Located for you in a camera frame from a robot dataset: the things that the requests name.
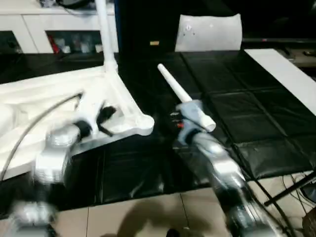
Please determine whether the white plastic table leg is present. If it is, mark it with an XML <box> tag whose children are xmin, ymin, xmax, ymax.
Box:
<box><xmin>95</xmin><ymin>0</ymin><xmax>120</xmax><ymax>75</ymax></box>
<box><xmin>157</xmin><ymin>63</ymin><xmax>217</xmax><ymax>133</ymax></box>

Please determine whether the white plastic table top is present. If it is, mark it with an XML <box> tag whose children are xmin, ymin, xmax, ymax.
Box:
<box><xmin>0</xmin><ymin>64</ymin><xmax>155</xmax><ymax>181</ymax></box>

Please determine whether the dark round pot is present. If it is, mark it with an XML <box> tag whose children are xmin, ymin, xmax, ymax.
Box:
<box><xmin>57</xmin><ymin>0</ymin><xmax>95</xmax><ymax>8</ymax></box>

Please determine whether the flat white board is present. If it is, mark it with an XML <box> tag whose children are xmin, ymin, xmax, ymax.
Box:
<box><xmin>244</xmin><ymin>48</ymin><xmax>316</xmax><ymax>117</ymax></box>

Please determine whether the white cabinet with glass doors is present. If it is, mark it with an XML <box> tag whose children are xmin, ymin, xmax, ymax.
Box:
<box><xmin>0</xmin><ymin>0</ymin><xmax>119</xmax><ymax>55</ymax></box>

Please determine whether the black floor rod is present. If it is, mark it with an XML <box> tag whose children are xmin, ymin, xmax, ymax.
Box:
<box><xmin>264</xmin><ymin>172</ymin><xmax>316</xmax><ymax>206</ymax></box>

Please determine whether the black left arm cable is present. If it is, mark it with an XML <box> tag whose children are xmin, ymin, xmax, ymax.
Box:
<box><xmin>0</xmin><ymin>93</ymin><xmax>82</xmax><ymax>181</ymax></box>

